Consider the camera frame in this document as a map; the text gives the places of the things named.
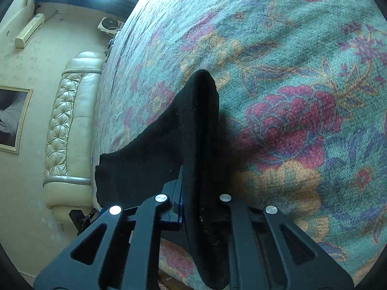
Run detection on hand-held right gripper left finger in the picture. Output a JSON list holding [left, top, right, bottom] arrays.
[[33, 179, 186, 290]]

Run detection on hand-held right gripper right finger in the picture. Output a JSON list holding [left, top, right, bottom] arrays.
[[219, 193, 354, 290]]

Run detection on black pants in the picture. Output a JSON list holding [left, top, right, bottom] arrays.
[[95, 69, 234, 290]]

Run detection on black bedside device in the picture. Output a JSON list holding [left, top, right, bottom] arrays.
[[69, 208, 98, 237]]

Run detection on cream tufted leather headboard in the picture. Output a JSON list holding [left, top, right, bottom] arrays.
[[43, 51, 105, 225]]

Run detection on floral bedspread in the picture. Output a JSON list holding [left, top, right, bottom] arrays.
[[91, 0, 387, 286]]

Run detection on white box fan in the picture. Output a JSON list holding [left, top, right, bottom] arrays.
[[97, 16, 125, 36]]

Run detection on dark blue curtain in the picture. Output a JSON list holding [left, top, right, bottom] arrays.
[[36, 0, 140, 27]]

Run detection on framed wall picture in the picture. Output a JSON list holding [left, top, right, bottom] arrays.
[[0, 85, 34, 154]]

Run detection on white wall air conditioner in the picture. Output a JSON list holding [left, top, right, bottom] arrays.
[[15, 14, 45, 49]]

